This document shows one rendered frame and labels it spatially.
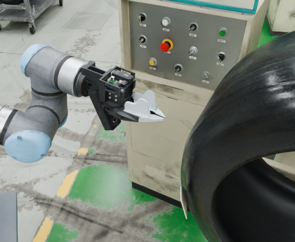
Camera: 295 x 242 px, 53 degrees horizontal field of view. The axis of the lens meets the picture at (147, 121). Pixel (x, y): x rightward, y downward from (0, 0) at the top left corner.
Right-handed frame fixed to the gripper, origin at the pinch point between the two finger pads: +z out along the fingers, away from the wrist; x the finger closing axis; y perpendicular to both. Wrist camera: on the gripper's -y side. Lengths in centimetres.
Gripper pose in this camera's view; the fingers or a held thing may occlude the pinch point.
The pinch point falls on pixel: (158, 119)
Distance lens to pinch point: 67.3
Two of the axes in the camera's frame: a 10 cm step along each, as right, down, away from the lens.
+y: 1.1, -7.3, -6.8
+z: 8.8, 3.8, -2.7
